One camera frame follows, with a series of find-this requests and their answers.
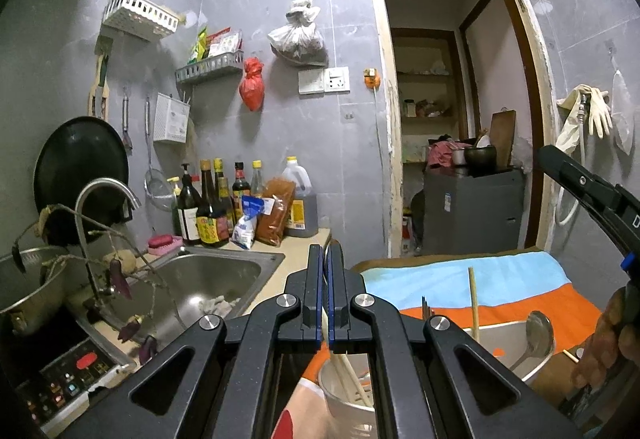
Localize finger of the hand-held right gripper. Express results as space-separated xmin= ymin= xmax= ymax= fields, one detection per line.
xmin=539 ymin=145 xmax=624 ymax=225

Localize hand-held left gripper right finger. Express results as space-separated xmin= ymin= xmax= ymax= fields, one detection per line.
xmin=326 ymin=241 xmax=585 ymax=439

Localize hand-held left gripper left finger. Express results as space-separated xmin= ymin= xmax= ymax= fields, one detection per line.
xmin=59 ymin=244 xmax=326 ymax=439

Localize translucent white plastic cup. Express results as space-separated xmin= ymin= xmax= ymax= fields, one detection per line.
xmin=317 ymin=354 xmax=378 ymax=439

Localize large oval metal spoon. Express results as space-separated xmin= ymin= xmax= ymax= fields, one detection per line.
xmin=507 ymin=310 xmax=556 ymax=372

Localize wide white plastic cup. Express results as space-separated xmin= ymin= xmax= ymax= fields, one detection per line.
xmin=450 ymin=316 xmax=557 ymax=385

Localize person's right hand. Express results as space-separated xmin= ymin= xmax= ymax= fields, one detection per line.
xmin=572 ymin=286 xmax=627 ymax=391

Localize cream rubber glove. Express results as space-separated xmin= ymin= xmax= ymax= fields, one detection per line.
xmin=585 ymin=87 xmax=613 ymax=138
xmin=555 ymin=86 xmax=593 ymax=154

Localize beige kitchen counter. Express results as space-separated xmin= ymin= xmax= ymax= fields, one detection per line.
xmin=140 ymin=226 xmax=333 ymax=320

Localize clear plastic bag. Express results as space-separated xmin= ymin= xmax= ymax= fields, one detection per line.
xmin=611 ymin=69 xmax=635 ymax=156

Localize cooking oil jug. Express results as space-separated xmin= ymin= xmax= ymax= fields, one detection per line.
xmin=280 ymin=156 xmax=319 ymax=238

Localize wooden cutting board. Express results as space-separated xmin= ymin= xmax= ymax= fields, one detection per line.
xmin=489 ymin=109 xmax=517 ymax=170

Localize blue white bag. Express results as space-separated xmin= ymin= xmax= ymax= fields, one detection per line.
xmin=231 ymin=196 xmax=266 ymax=251

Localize dark metal pot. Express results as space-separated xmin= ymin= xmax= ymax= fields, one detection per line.
xmin=464 ymin=145 xmax=498 ymax=166

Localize peach printed cloth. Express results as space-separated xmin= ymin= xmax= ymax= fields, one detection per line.
xmin=272 ymin=369 xmax=331 ymax=439

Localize stainless steel sink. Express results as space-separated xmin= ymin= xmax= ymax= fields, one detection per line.
xmin=67 ymin=246 xmax=286 ymax=360

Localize blue orange brown striped cloth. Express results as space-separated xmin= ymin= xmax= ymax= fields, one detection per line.
xmin=300 ymin=249 xmax=606 ymax=400

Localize grey washing machine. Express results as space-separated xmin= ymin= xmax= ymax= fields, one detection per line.
xmin=422 ymin=166 xmax=526 ymax=256

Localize large dark sauce bottle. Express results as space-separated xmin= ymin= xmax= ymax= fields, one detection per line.
xmin=196 ymin=160 xmax=230 ymax=249

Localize clear yellow cap bottle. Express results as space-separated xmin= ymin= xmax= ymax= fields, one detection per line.
xmin=250 ymin=160 xmax=265 ymax=200

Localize yellow cap sauce bottle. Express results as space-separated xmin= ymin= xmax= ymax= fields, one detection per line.
xmin=214 ymin=158 xmax=236 ymax=230

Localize red label sauce bottle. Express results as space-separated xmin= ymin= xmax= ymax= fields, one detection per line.
xmin=232 ymin=162 xmax=252 ymax=210

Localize red cloth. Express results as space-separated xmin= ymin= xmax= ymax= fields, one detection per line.
xmin=426 ymin=136 xmax=458 ymax=170

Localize pink sponge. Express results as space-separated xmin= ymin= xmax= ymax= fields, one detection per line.
xmin=147 ymin=234 xmax=183 ymax=256

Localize hanging metal strainer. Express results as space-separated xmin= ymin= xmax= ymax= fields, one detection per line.
xmin=144 ymin=97 xmax=173 ymax=210

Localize sprouting sweet potato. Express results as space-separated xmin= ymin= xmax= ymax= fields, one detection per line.
xmin=12 ymin=204 xmax=166 ymax=365

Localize red plastic bag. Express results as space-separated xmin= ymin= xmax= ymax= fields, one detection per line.
xmin=238 ymin=57 xmax=266 ymax=111

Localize white hanging utensil holder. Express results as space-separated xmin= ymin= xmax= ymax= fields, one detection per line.
xmin=152 ymin=92 xmax=192 ymax=143

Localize curved metal faucet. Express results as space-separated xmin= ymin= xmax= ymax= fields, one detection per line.
xmin=75 ymin=177 xmax=142 ymax=300

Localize hanging metal tongs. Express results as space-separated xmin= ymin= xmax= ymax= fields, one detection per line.
xmin=121 ymin=86 xmax=134 ymax=154

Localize induction cooker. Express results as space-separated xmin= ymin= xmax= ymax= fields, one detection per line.
xmin=15 ymin=319 xmax=146 ymax=437

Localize knotted bag of dried goods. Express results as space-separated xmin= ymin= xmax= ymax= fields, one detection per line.
xmin=266 ymin=0 xmax=328 ymax=67

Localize white red seasoning packet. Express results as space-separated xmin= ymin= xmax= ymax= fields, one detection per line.
xmin=207 ymin=30 xmax=244 ymax=60

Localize black frying pan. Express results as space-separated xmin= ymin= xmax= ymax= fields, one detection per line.
xmin=33 ymin=116 xmax=130 ymax=247

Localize green seasoning packet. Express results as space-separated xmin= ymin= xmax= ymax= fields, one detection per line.
xmin=187 ymin=26 xmax=211 ymax=64

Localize stainless steel pot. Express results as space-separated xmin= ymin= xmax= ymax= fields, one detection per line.
xmin=0 ymin=246 xmax=68 ymax=337

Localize hanging wooden utensil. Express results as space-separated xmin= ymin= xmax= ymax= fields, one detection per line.
xmin=88 ymin=36 xmax=112 ymax=120

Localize white hose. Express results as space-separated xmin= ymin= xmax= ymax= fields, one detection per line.
xmin=557 ymin=94 xmax=591 ymax=226

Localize wooden wall shelves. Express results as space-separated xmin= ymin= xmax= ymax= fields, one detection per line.
xmin=390 ymin=26 xmax=468 ymax=164

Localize wooden door frame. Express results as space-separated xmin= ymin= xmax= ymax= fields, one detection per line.
xmin=361 ymin=0 xmax=558 ymax=260

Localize white wall switch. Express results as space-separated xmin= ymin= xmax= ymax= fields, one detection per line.
xmin=298 ymin=69 xmax=325 ymax=94

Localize white wall socket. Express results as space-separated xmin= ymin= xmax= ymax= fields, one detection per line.
xmin=324 ymin=67 xmax=351 ymax=94

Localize grey wall rack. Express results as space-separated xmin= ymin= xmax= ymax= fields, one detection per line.
xmin=175 ymin=51 xmax=245 ymax=86

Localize white wall basket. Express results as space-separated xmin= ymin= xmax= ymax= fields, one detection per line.
xmin=101 ymin=0 xmax=181 ymax=42

